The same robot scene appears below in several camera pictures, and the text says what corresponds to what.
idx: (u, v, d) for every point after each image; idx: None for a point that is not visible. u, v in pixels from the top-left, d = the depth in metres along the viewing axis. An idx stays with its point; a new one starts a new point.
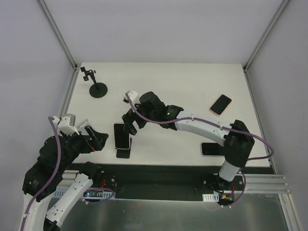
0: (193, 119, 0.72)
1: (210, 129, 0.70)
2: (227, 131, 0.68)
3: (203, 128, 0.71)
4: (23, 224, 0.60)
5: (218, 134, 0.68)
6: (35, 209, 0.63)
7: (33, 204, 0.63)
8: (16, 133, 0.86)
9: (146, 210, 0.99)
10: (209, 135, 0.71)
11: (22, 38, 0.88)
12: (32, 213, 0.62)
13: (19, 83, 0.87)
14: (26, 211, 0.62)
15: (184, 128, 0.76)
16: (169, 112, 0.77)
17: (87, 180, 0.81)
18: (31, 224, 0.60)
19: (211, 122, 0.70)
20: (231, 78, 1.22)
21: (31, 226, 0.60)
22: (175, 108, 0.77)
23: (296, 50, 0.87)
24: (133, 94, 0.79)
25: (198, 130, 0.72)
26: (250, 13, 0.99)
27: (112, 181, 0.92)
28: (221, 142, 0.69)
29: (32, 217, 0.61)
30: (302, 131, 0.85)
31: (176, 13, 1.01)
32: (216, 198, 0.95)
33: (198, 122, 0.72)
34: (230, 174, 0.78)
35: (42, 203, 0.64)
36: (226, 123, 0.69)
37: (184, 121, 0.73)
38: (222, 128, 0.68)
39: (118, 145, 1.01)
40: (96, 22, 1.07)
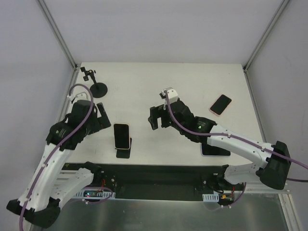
0: (229, 135, 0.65)
1: (250, 148, 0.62)
2: (269, 154, 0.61)
3: (241, 146, 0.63)
4: (39, 176, 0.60)
5: (260, 157, 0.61)
6: (55, 161, 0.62)
7: (53, 156, 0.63)
8: (16, 132, 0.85)
9: (146, 210, 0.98)
10: (247, 155, 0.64)
11: (23, 37, 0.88)
12: (49, 166, 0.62)
13: (20, 81, 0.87)
14: (44, 162, 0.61)
15: (216, 144, 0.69)
16: (199, 125, 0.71)
17: (89, 173, 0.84)
18: (41, 185, 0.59)
19: (251, 141, 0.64)
20: (230, 79, 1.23)
21: (42, 186, 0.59)
22: (206, 120, 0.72)
23: (296, 50, 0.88)
24: (173, 92, 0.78)
25: (234, 148, 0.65)
26: (250, 14, 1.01)
27: (112, 181, 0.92)
28: (261, 164, 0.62)
29: (48, 172, 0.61)
30: (302, 130, 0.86)
31: (177, 14, 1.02)
32: (216, 198, 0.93)
33: (235, 140, 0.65)
34: (236, 180, 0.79)
35: (64, 154, 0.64)
36: (267, 144, 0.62)
37: (219, 137, 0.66)
38: (263, 150, 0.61)
39: (117, 145, 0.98)
40: (96, 22, 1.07)
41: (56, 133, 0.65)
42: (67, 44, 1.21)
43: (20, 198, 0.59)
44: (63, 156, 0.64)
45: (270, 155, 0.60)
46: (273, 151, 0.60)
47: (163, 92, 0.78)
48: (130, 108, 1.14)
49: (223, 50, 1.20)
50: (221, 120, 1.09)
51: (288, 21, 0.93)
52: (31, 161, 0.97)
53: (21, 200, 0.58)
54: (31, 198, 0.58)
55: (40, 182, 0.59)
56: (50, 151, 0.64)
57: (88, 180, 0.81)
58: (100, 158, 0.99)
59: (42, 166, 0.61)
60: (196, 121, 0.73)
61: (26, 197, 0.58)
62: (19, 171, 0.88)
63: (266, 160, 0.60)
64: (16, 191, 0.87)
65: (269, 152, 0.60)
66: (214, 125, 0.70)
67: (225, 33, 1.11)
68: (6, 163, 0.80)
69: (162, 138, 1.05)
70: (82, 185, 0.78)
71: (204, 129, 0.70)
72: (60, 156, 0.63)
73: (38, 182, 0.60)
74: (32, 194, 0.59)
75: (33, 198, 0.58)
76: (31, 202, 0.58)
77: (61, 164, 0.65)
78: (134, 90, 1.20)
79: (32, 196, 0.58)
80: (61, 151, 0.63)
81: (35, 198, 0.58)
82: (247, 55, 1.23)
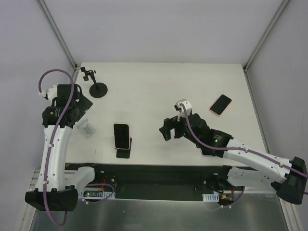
0: (247, 150, 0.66)
1: (268, 164, 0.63)
2: (287, 170, 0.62)
3: (258, 162, 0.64)
4: (49, 157, 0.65)
5: (278, 173, 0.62)
6: (59, 138, 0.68)
7: (56, 134, 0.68)
8: (16, 132, 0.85)
9: (146, 210, 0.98)
10: (264, 171, 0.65)
11: (23, 36, 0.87)
12: (56, 145, 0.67)
13: (20, 81, 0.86)
14: (50, 142, 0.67)
15: (232, 158, 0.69)
16: (216, 138, 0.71)
17: (90, 167, 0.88)
18: (53, 165, 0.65)
19: (269, 157, 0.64)
20: (230, 79, 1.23)
21: (55, 166, 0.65)
22: (222, 134, 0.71)
23: (296, 50, 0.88)
24: (186, 104, 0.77)
25: (250, 163, 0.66)
26: (250, 14, 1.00)
27: (111, 181, 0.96)
28: (279, 179, 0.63)
29: (56, 150, 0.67)
30: (302, 130, 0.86)
31: (177, 13, 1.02)
32: (216, 198, 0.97)
33: (252, 155, 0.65)
34: (241, 182, 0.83)
35: (66, 131, 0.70)
36: (285, 160, 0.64)
37: (236, 151, 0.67)
38: (281, 166, 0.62)
39: (117, 145, 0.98)
40: (96, 21, 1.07)
41: (51, 115, 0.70)
42: (67, 44, 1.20)
43: (38, 186, 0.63)
44: (66, 132, 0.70)
45: (288, 171, 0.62)
46: (290, 167, 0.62)
47: (178, 105, 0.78)
48: (130, 108, 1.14)
49: (223, 50, 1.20)
50: (221, 120, 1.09)
51: (288, 21, 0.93)
52: (31, 161, 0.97)
53: (39, 186, 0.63)
54: (48, 181, 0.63)
55: (52, 163, 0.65)
56: (51, 132, 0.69)
57: (91, 173, 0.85)
58: (100, 158, 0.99)
59: (48, 146, 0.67)
60: (211, 134, 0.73)
61: (44, 181, 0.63)
62: (19, 171, 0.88)
63: (285, 176, 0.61)
64: (16, 191, 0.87)
65: (287, 168, 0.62)
66: (230, 139, 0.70)
67: (225, 33, 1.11)
68: (6, 163, 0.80)
69: (162, 138, 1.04)
70: (86, 179, 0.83)
71: (220, 143, 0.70)
72: (63, 133, 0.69)
73: (50, 164, 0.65)
74: (47, 177, 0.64)
75: (51, 181, 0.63)
76: (50, 184, 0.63)
77: (66, 144, 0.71)
78: (134, 89, 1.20)
79: (48, 178, 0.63)
80: (62, 127, 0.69)
81: (52, 180, 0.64)
82: (247, 55, 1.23)
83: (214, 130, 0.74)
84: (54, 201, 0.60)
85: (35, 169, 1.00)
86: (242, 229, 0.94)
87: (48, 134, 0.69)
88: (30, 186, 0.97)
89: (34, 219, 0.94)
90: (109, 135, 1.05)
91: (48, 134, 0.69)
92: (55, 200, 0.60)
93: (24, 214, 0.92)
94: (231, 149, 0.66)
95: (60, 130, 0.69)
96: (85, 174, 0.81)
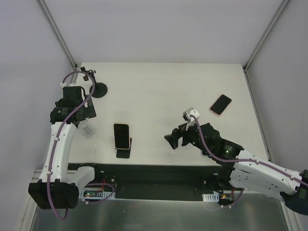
0: (258, 162, 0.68)
1: (278, 177, 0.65)
2: (298, 183, 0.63)
3: (270, 174, 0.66)
4: (54, 150, 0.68)
5: (289, 185, 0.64)
6: (65, 134, 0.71)
7: (63, 130, 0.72)
8: (16, 132, 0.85)
9: (146, 210, 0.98)
10: (275, 182, 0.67)
11: (22, 36, 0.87)
12: (61, 139, 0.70)
13: (20, 81, 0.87)
14: (57, 136, 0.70)
15: (243, 170, 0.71)
16: (227, 149, 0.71)
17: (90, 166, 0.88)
18: (58, 159, 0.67)
19: (279, 169, 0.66)
20: (230, 79, 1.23)
21: (59, 160, 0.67)
22: (233, 144, 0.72)
23: (296, 50, 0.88)
24: (195, 113, 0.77)
25: (262, 174, 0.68)
26: (250, 14, 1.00)
27: (111, 182, 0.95)
28: (290, 191, 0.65)
29: (61, 144, 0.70)
30: (302, 130, 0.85)
31: (177, 13, 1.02)
32: (216, 198, 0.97)
33: (263, 167, 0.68)
34: (243, 183, 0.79)
35: (71, 129, 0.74)
36: (295, 173, 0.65)
37: (247, 163, 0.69)
38: (292, 178, 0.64)
39: (117, 145, 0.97)
40: (97, 22, 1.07)
41: (58, 112, 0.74)
42: (67, 44, 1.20)
43: (42, 177, 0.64)
44: (71, 129, 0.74)
45: (299, 184, 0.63)
46: (301, 180, 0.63)
47: (188, 115, 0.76)
48: (130, 109, 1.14)
49: (223, 50, 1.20)
50: (221, 120, 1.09)
51: (288, 21, 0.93)
52: (31, 161, 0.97)
53: (43, 177, 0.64)
54: (52, 172, 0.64)
55: (57, 155, 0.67)
56: (58, 127, 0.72)
57: (91, 173, 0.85)
58: (100, 158, 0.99)
59: (55, 140, 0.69)
60: (222, 145, 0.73)
61: (47, 172, 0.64)
62: (19, 171, 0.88)
63: (296, 189, 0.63)
64: (16, 191, 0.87)
65: (298, 181, 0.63)
66: (241, 150, 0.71)
67: (225, 33, 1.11)
68: (6, 163, 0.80)
69: (162, 138, 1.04)
70: (87, 177, 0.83)
71: (231, 154, 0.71)
72: (68, 129, 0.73)
73: (55, 156, 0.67)
74: (52, 168, 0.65)
75: (54, 172, 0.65)
76: (54, 175, 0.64)
77: (70, 139, 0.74)
78: (134, 90, 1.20)
79: (52, 169, 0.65)
80: (68, 123, 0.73)
81: (56, 171, 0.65)
82: (246, 55, 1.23)
83: (224, 139, 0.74)
84: (56, 192, 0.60)
85: (35, 169, 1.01)
86: (242, 229, 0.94)
87: (55, 129, 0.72)
88: None
89: (34, 219, 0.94)
90: (109, 135, 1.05)
91: (55, 130, 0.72)
92: (58, 191, 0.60)
93: (25, 214, 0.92)
94: (242, 161, 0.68)
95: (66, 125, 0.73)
96: (85, 173, 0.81)
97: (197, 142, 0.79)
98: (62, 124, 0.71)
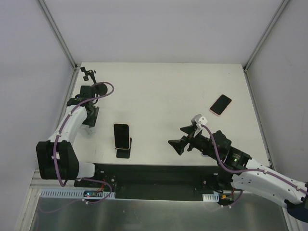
0: (265, 172, 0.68)
1: (285, 187, 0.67)
2: (303, 194, 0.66)
3: (277, 185, 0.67)
4: (66, 121, 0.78)
5: (295, 196, 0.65)
6: (78, 112, 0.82)
7: (77, 109, 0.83)
8: (16, 132, 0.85)
9: (145, 210, 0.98)
10: (281, 192, 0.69)
11: (22, 36, 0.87)
12: (74, 115, 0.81)
13: (20, 81, 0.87)
14: (70, 111, 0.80)
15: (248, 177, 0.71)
16: (235, 158, 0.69)
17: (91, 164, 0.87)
18: (68, 128, 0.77)
19: (286, 179, 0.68)
20: (230, 78, 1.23)
21: (69, 128, 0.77)
22: (240, 153, 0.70)
23: (296, 50, 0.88)
24: (203, 120, 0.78)
25: (268, 184, 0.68)
26: (250, 13, 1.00)
27: (112, 182, 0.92)
28: (295, 201, 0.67)
29: (73, 119, 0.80)
30: (302, 130, 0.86)
31: (177, 13, 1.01)
32: (216, 198, 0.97)
33: (270, 177, 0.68)
34: (243, 186, 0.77)
35: (82, 114, 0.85)
36: (301, 184, 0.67)
37: (255, 173, 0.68)
38: (298, 189, 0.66)
39: (117, 145, 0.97)
40: (96, 21, 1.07)
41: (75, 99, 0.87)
42: (67, 44, 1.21)
43: (50, 138, 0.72)
44: (83, 111, 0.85)
45: (304, 194, 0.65)
46: (306, 191, 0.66)
47: (199, 122, 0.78)
48: (130, 109, 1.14)
49: (223, 50, 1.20)
50: (221, 120, 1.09)
51: (288, 21, 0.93)
52: (31, 161, 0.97)
53: (51, 138, 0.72)
54: (60, 134, 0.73)
55: (69, 125, 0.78)
56: (72, 108, 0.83)
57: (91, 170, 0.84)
58: (100, 158, 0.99)
59: (68, 114, 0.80)
60: (230, 152, 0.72)
61: (57, 133, 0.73)
62: (19, 171, 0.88)
63: (301, 199, 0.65)
64: (16, 191, 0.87)
65: (303, 192, 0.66)
66: (249, 160, 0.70)
67: (225, 33, 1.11)
68: (6, 163, 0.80)
69: (162, 138, 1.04)
70: (88, 171, 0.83)
71: (239, 163, 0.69)
72: (81, 110, 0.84)
73: (66, 125, 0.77)
74: (61, 132, 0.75)
75: (63, 135, 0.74)
76: (62, 137, 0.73)
77: (80, 119, 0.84)
78: (134, 90, 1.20)
79: (62, 133, 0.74)
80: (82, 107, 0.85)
81: (64, 134, 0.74)
82: (246, 55, 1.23)
83: (233, 147, 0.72)
84: (64, 153, 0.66)
85: (35, 169, 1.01)
86: (242, 229, 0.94)
87: (69, 108, 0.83)
88: (30, 186, 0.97)
89: (34, 219, 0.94)
90: (109, 136, 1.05)
91: (69, 109, 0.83)
92: (62, 151, 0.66)
93: (25, 214, 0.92)
94: (251, 171, 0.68)
95: (80, 107, 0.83)
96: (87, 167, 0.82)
97: (205, 147, 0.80)
98: (77, 105, 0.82)
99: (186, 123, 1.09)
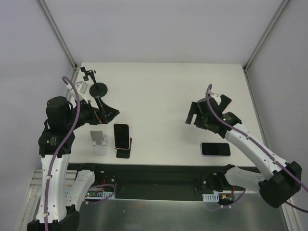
0: (248, 137, 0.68)
1: (262, 157, 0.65)
2: (279, 168, 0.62)
3: (255, 152, 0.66)
4: (48, 190, 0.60)
5: (269, 166, 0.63)
6: (58, 169, 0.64)
7: (55, 164, 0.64)
8: (16, 132, 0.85)
9: (146, 210, 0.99)
10: (257, 163, 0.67)
11: (22, 35, 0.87)
12: (54, 176, 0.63)
13: (19, 81, 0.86)
14: (48, 174, 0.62)
15: (232, 141, 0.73)
16: (225, 118, 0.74)
17: (90, 173, 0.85)
18: (54, 196, 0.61)
19: (267, 150, 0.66)
20: (230, 79, 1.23)
21: (54, 197, 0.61)
22: (232, 116, 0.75)
23: (296, 52, 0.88)
24: None
25: (247, 151, 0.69)
26: (250, 13, 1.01)
27: (112, 182, 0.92)
28: (268, 174, 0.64)
29: (55, 183, 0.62)
30: (302, 130, 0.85)
31: (176, 13, 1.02)
32: (216, 198, 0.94)
33: (251, 144, 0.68)
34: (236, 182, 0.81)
35: (64, 160, 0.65)
36: (281, 160, 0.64)
37: (237, 135, 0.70)
38: (275, 162, 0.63)
39: (117, 145, 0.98)
40: (96, 21, 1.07)
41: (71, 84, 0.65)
42: (67, 44, 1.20)
43: (38, 217, 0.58)
44: (64, 161, 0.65)
45: (279, 169, 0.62)
46: (283, 166, 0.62)
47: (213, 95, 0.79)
48: (130, 109, 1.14)
49: (223, 50, 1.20)
50: None
51: (288, 21, 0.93)
52: (31, 162, 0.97)
53: (40, 218, 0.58)
54: (49, 212, 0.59)
55: (52, 193, 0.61)
56: (48, 162, 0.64)
57: (91, 179, 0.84)
58: (101, 158, 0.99)
59: (47, 178, 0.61)
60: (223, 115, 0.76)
61: (44, 213, 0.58)
62: (18, 171, 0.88)
63: (274, 173, 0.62)
64: (16, 191, 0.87)
65: (279, 166, 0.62)
66: (238, 123, 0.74)
67: (225, 33, 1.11)
68: (5, 163, 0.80)
69: (162, 138, 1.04)
70: (88, 184, 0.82)
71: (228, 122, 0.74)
72: (61, 162, 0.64)
73: (50, 194, 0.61)
74: (48, 209, 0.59)
75: (51, 212, 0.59)
76: (51, 215, 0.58)
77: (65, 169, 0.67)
78: (134, 90, 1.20)
79: (49, 209, 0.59)
80: (60, 157, 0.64)
81: (53, 211, 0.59)
82: (246, 55, 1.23)
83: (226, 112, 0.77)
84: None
85: (35, 169, 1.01)
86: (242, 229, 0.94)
87: (45, 163, 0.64)
88: (30, 185, 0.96)
89: None
90: (110, 136, 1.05)
91: (45, 165, 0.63)
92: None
93: (24, 214, 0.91)
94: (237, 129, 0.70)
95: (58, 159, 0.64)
96: (85, 184, 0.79)
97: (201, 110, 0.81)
98: (54, 159, 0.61)
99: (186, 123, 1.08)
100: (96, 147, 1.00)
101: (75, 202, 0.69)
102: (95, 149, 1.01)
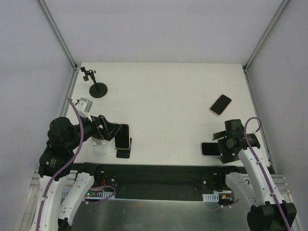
0: (258, 162, 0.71)
1: (262, 185, 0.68)
2: (273, 200, 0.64)
3: (258, 178, 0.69)
4: (42, 209, 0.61)
5: (264, 195, 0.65)
6: (53, 190, 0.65)
7: (51, 186, 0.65)
8: (16, 132, 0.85)
9: (145, 210, 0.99)
10: (256, 188, 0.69)
11: (22, 36, 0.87)
12: (49, 197, 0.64)
13: (19, 81, 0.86)
14: (44, 195, 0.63)
15: (242, 160, 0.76)
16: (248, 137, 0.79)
17: (89, 178, 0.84)
18: (47, 214, 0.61)
19: (270, 182, 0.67)
20: (231, 78, 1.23)
21: (47, 216, 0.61)
22: (254, 138, 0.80)
23: (296, 52, 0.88)
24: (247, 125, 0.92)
25: (251, 174, 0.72)
26: (250, 13, 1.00)
27: (112, 182, 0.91)
28: (260, 202, 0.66)
29: (49, 204, 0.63)
30: (302, 130, 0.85)
31: (176, 12, 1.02)
32: (216, 198, 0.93)
33: (258, 169, 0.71)
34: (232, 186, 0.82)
35: (60, 183, 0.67)
36: (279, 196, 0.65)
37: (250, 157, 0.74)
38: (272, 194, 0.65)
39: (117, 145, 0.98)
40: (96, 21, 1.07)
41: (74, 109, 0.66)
42: (67, 44, 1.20)
43: None
44: (61, 182, 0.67)
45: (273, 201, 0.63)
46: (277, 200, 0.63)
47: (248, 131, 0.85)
48: (130, 109, 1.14)
49: (223, 50, 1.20)
50: (221, 120, 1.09)
51: (288, 21, 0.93)
52: (31, 162, 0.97)
53: None
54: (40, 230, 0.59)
55: (46, 211, 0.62)
56: (46, 183, 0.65)
57: (89, 184, 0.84)
58: (101, 158, 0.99)
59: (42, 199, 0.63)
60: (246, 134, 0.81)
61: None
62: (18, 172, 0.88)
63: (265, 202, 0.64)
64: (16, 191, 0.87)
65: (274, 199, 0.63)
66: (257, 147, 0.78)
67: (225, 33, 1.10)
68: (5, 164, 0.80)
69: (161, 138, 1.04)
70: (86, 190, 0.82)
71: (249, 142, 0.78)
72: (57, 183, 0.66)
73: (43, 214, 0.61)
74: (40, 226, 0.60)
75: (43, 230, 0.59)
76: None
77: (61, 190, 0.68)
78: (134, 90, 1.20)
79: (41, 227, 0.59)
80: (57, 179, 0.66)
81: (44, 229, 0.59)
82: (246, 55, 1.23)
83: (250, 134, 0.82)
84: None
85: (35, 169, 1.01)
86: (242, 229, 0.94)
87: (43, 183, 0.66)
88: (30, 186, 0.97)
89: None
90: None
91: (43, 186, 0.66)
92: None
93: (24, 215, 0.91)
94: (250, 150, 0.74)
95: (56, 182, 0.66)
96: (82, 192, 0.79)
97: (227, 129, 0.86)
98: (51, 181, 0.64)
99: (186, 123, 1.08)
100: (96, 147, 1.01)
101: (68, 215, 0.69)
102: (95, 149, 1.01)
